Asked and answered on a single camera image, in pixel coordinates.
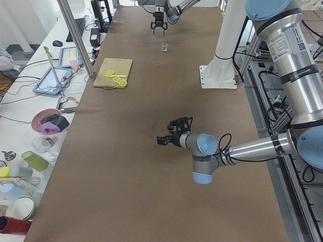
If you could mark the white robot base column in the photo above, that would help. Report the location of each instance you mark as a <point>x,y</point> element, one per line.
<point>219,73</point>

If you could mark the yellow plastic knife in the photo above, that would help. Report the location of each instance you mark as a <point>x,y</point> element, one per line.
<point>112,76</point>

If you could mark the long metal rod tool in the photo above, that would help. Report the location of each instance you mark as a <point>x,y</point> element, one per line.
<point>63,98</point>

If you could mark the black computer mouse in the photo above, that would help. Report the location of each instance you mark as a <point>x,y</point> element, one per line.
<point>57,43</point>

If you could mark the yellow cup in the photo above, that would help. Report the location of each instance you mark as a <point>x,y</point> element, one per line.
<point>5,172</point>

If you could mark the white bowl green rim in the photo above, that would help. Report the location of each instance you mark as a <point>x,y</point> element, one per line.
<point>23,208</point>

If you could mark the lemon slice stack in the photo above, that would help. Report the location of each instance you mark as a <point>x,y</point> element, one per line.
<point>120,81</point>

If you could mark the pink small cup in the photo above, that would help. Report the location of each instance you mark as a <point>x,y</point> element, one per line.
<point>74,64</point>

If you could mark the red cup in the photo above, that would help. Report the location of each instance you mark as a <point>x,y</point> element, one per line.
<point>11,225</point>

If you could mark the wooden cutting board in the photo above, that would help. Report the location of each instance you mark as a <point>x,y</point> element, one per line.
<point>119,65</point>

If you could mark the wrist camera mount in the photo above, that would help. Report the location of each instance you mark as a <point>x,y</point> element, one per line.
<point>180,125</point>

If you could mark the aluminium frame post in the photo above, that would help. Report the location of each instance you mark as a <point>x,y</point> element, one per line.
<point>69,19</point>

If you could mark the light blue cup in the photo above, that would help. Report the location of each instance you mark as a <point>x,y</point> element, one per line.
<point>12,191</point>

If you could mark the small clear shot glass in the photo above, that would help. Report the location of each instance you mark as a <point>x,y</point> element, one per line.
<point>164,47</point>

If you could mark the purple and black cloth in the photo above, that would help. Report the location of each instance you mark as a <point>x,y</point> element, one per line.
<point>53,123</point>

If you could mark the pink bowl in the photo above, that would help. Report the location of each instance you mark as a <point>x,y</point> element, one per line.
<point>35,124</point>

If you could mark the blue teach pendant tablet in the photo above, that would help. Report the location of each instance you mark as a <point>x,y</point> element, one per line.
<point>48,84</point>

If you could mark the grey cup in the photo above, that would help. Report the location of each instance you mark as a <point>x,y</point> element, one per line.
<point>21,172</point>

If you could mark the green plastic cup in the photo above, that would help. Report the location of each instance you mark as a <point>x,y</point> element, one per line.
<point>35,161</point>

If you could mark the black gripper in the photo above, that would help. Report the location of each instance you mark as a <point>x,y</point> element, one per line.
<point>158,15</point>
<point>176,138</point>

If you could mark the clear wine glass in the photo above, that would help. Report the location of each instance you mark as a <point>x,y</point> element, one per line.
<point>45,145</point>

